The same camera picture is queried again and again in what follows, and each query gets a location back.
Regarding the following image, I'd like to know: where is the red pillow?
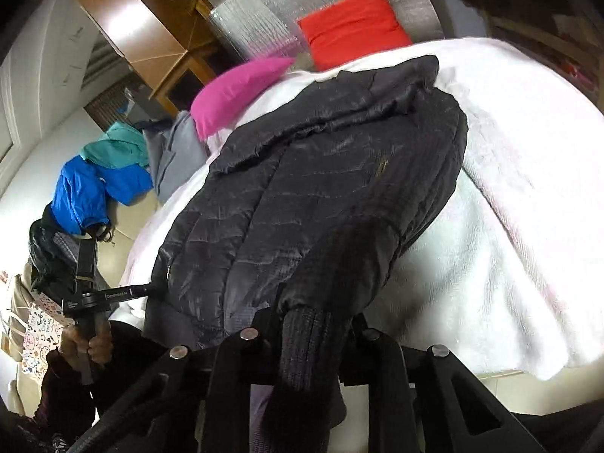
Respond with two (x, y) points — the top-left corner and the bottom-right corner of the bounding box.
(297, 0), (413, 71)

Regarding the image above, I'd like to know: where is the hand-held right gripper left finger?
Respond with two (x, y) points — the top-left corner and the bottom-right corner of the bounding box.
(92, 309), (288, 453)

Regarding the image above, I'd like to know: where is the person's left forearm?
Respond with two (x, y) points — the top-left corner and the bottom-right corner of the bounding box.
(33, 321), (171, 453)

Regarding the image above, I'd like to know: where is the blue jacket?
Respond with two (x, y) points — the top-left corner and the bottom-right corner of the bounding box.
(49, 156), (154, 236)

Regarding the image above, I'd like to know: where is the black shiny garment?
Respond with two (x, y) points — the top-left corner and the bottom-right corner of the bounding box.
(28, 205), (114, 300)

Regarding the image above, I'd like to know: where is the black puffer jacket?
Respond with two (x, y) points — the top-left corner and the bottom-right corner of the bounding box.
(144, 54), (469, 392)

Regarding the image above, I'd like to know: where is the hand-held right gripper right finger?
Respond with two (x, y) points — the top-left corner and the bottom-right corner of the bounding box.
(337, 314), (562, 453)

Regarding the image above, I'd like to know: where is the teal garment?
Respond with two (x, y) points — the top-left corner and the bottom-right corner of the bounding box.
(80, 121), (151, 169)

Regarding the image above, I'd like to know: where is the person's left hand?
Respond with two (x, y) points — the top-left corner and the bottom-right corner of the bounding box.
(59, 320), (114, 370)

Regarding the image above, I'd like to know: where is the silver foil insulation board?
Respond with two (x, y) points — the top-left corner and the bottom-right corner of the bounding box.
(208, 0), (447, 64)

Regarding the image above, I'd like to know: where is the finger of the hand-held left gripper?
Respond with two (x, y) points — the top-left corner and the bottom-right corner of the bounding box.
(111, 282), (156, 302)

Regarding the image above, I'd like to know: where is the white fleece blanket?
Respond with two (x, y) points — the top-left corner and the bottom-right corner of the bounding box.
(120, 35), (604, 381)

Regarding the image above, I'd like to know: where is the grey garment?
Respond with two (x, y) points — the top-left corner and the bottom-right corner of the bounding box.
(142, 111), (211, 203)

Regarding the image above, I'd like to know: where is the patterned paper bag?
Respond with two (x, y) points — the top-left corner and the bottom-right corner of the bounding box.
(0, 269), (67, 388)

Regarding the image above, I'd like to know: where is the pink pillow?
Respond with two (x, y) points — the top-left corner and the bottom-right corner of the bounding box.
(190, 57), (296, 140)

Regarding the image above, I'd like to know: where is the wooden column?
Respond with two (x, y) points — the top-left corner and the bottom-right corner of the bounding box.
(63, 0), (227, 114)

